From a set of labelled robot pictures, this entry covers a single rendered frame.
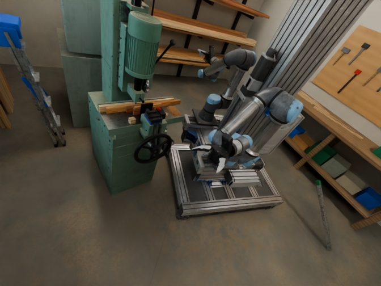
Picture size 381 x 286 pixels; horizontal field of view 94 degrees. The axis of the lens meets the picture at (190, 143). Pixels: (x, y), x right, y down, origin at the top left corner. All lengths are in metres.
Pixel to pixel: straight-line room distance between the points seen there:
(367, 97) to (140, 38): 3.28
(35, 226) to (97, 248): 0.51
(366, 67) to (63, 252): 4.15
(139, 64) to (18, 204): 1.54
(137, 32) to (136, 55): 0.12
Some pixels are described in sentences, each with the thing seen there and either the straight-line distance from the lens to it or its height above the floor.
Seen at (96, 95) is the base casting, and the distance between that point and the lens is 1.72.
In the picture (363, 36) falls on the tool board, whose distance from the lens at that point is 3.85.
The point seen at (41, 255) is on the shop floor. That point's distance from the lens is 1.88.
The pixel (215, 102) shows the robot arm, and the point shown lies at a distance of 1.61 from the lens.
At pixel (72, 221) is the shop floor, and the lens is 1.92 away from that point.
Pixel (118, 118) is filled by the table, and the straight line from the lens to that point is 1.33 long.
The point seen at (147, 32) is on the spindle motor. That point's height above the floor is 1.46.
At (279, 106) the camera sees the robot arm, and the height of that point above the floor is 1.41.
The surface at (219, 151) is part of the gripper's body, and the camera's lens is 0.80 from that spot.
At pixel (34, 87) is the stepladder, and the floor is 0.72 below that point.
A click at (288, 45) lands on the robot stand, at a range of 1.35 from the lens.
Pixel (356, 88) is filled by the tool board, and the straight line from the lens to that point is 3.75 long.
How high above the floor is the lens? 1.76
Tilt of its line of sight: 42 degrees down
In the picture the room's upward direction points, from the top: 24 degrees clockwise
